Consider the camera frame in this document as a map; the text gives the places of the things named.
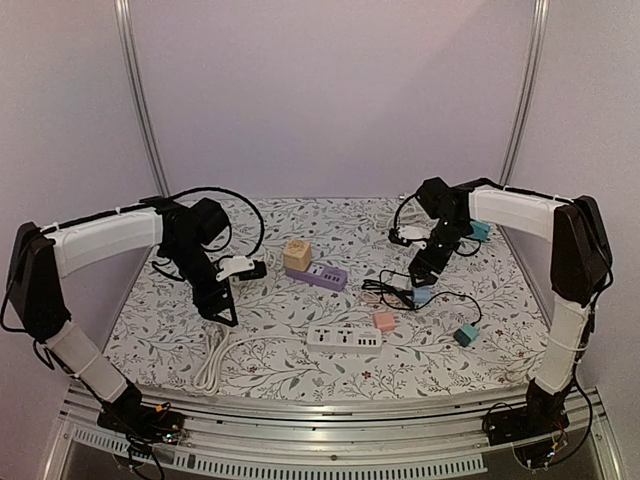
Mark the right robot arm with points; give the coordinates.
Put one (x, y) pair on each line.
(580, 263)

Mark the floral table mat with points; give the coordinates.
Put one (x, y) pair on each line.
(482, 285)

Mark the teal power strip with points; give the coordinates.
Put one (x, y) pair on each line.
(480, 231)

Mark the aluminium front rail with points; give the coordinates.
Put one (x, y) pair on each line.
(235, 437)

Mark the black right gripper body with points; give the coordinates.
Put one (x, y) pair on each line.
(426, 261)

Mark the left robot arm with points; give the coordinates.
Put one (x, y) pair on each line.
(41, 258)

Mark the aluminium frame post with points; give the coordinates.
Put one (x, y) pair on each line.
(124, 22)
(523, 106)

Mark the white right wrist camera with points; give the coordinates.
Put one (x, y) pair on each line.
(409, 235)

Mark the white charger adapter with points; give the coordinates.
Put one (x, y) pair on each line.
(400, 282)

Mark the right aluminium frame post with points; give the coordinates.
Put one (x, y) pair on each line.
(523, 106)

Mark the left aluminium frame post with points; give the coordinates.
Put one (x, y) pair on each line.
(124, 22)

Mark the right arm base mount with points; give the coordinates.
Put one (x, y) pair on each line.
(535, 443)

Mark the light blue charger plug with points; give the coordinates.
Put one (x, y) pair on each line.
(421, 295)

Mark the teal charger plug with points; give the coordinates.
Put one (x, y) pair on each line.
(466, 335)

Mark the beige cube socket adapter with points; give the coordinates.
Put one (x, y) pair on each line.
(297, 255)

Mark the pink charger plug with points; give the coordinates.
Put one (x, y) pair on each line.
(385, 321)

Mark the purple power strip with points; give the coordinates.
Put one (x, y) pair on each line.
(326, 277)

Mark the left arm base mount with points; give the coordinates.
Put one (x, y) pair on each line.
(143, 424)

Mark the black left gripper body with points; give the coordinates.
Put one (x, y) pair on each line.
(188, 259)

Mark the white power strip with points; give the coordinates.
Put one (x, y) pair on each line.
(346, 340)

